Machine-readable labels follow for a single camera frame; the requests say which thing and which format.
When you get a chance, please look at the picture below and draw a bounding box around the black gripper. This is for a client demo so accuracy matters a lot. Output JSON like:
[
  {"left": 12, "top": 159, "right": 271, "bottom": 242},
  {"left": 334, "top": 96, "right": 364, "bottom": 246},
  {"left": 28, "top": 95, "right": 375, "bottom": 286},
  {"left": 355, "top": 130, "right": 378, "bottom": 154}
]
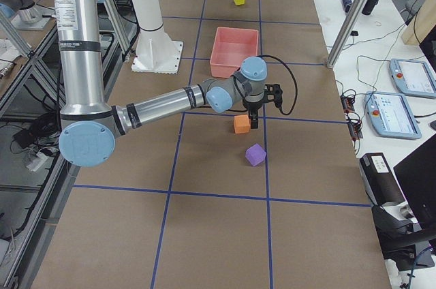
[{"left": 243, "top": 93, "right": 265, "bottom": 129}]

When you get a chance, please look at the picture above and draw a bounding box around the orange foam cube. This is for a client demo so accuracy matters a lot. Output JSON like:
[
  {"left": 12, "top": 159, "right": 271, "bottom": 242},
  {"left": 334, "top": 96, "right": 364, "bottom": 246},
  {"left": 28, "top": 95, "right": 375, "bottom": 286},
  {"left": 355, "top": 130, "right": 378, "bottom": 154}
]
[{"left": 233, "top": 115, "right": 251, "bottom": 134}]

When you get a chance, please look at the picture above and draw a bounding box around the purple foam cube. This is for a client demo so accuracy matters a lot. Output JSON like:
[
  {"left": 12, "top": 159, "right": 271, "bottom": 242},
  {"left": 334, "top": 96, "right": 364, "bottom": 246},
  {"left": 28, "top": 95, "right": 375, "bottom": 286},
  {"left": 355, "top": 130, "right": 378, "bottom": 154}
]
[{"left": 245, "top": 144, "right": 266, "bottom": 166}]

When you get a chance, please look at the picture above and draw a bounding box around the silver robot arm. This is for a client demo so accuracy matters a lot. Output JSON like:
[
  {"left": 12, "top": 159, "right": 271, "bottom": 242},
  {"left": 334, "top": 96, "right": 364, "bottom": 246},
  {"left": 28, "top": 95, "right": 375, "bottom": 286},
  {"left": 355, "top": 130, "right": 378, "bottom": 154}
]
[{"left": 54, "top": 0, "right": 267, "bottom": 167}]

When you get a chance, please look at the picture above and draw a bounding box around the pink plastic bin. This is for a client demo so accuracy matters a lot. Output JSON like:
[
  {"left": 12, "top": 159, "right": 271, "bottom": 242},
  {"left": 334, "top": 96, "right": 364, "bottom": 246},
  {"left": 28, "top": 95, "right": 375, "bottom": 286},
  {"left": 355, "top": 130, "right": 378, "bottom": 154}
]
[{"left": 210, "top": 27, "right": 259, "bottom": 78}]

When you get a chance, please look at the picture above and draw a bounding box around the blue umbrella on desk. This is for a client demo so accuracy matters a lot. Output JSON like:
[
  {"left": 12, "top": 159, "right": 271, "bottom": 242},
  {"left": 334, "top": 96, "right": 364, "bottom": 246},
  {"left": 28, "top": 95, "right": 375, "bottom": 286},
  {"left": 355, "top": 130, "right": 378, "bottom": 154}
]
[{"left": 341, "top": 0, "right": 352, "bottom": 14}]

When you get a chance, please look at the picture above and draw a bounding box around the near teach pendant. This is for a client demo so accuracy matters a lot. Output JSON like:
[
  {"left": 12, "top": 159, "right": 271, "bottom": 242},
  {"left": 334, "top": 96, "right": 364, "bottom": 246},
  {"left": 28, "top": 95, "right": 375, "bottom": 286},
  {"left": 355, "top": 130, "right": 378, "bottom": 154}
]
[{"left": 365, "top": 91, "right": 422, "bottom": 140}]

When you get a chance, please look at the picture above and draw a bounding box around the teach pendant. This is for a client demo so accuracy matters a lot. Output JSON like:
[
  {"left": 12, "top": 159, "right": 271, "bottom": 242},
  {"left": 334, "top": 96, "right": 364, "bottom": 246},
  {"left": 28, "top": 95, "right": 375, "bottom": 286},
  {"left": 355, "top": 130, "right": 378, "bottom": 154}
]
[
  {"left": 389, "top": 59, "right": 435, "bottom": 99},
  {"left": 365, "top": 91, "right": 422, "bottom": 140}
]

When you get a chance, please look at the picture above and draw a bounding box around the black box with label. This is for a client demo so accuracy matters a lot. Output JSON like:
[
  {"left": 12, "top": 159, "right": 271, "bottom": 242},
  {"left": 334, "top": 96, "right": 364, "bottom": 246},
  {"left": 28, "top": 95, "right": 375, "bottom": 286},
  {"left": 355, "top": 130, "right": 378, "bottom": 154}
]
[{"left": 359, "top": 153, "right": 405, "bottom": 207}]

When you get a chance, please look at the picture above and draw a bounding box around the far teach pendant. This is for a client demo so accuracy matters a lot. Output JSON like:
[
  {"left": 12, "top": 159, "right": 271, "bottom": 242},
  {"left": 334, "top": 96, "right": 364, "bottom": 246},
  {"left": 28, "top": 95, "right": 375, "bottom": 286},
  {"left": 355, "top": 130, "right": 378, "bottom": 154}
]
[{"left": 389, "top": 59, "right": 435, "bottom": 99}]

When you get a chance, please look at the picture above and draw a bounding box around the black monitor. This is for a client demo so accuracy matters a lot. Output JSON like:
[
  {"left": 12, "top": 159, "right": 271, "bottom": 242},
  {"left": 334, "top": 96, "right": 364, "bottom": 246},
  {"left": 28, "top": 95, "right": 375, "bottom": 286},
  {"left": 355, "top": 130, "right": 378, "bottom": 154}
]
[{"left": 394, "top": 136, "right": 435, "bottom": 226}]

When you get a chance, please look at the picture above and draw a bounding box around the white pedestal column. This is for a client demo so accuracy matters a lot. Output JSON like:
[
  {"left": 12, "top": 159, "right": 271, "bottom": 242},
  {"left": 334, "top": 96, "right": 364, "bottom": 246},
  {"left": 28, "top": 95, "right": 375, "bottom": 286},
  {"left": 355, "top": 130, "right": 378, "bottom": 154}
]
[{"left": 132, "top": 0, "right": 183, "bottom": 74}]

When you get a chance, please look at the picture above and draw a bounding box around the aluminium frame post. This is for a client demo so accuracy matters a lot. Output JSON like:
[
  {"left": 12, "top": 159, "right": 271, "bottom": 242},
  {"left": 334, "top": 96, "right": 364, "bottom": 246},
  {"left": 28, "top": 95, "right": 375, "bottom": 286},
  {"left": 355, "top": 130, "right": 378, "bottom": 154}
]
[{"left": 326, "top": 0, "right": 368, "bottom": 69}]

